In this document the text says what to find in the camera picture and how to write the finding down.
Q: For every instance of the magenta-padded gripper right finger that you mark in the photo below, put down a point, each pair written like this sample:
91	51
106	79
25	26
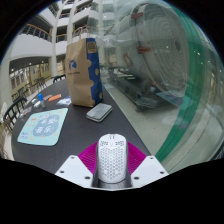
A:
148	170

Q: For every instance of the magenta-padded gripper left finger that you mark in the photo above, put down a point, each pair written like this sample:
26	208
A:
77	169

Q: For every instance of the white perforated computer mouse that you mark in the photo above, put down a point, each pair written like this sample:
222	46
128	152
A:
112	157

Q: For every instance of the light blue printed mouse pad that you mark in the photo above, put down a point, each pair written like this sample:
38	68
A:
43	126

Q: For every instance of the grey flat rectangular case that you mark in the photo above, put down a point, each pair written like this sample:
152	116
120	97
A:
99	112

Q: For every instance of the orange flat packet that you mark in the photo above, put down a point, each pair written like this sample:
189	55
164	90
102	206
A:
54	97

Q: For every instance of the small blue-capped bottle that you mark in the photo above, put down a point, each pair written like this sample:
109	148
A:
41	99

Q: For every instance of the black wooden chair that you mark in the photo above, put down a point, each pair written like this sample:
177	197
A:
58	78
12	112

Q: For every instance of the group of distant chairs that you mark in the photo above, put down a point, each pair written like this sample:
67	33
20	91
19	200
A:
30	87

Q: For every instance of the brown and blue paper bag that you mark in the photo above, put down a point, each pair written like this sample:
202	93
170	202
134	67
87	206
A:
82	72

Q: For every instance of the large white cylindrical machine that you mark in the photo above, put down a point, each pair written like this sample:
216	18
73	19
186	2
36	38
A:
156	50

